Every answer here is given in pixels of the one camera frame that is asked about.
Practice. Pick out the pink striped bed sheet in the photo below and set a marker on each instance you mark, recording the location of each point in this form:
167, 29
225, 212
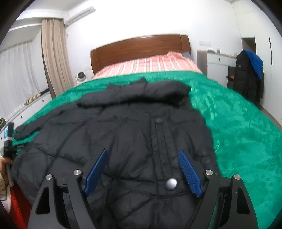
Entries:
172, 61

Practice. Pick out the person's left hand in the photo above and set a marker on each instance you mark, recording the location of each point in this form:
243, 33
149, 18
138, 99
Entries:
4, 161

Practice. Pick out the beige curtain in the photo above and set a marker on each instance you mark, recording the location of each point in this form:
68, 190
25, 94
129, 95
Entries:
55, 55

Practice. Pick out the hanging black and blue coat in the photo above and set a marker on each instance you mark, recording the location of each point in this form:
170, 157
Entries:
249, 77

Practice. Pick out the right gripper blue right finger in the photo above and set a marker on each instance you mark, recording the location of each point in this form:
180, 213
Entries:
204, 183

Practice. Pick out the brown wooden headboard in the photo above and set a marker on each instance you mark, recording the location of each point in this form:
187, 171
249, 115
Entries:
138, 48

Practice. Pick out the green bed blanket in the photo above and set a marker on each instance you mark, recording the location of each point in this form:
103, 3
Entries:
245, 141

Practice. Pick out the black puffer jacket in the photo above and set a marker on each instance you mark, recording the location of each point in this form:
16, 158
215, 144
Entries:
143, 126

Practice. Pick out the braided rope item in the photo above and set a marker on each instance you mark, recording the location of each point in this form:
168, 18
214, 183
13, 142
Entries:
32, 99

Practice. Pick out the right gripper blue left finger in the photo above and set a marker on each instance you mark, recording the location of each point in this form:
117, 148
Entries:
81, 184

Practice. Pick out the white air conditioner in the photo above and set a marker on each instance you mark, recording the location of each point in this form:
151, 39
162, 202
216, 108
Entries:
70, 19

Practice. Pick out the white sheer curtain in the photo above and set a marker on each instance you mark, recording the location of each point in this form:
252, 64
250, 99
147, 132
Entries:
18, 79

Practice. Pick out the red cloth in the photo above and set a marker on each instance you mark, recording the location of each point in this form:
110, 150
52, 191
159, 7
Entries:
20, 208

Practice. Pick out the white dresser cabinet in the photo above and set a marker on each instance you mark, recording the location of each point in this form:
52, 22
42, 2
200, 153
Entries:
215, 66

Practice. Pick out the white low window cabinet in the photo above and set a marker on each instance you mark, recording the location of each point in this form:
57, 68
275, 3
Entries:
28, 111

